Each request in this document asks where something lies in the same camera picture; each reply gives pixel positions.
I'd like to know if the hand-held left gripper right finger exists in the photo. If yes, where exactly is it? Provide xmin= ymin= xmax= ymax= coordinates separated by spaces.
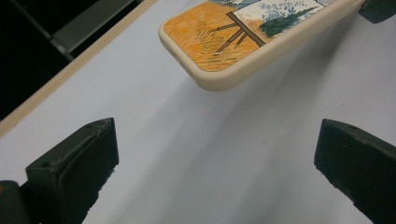
xmin=313 ymin=118 xmax=396 ymax=224

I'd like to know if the cream phone case painted print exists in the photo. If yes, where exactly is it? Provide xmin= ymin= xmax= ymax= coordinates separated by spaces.
xmin=157 ymin=0 xmax=367 ymax=92

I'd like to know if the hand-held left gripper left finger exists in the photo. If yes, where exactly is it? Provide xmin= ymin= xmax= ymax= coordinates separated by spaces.
xmin=25 ymin=117 xmax=120 ymax=224

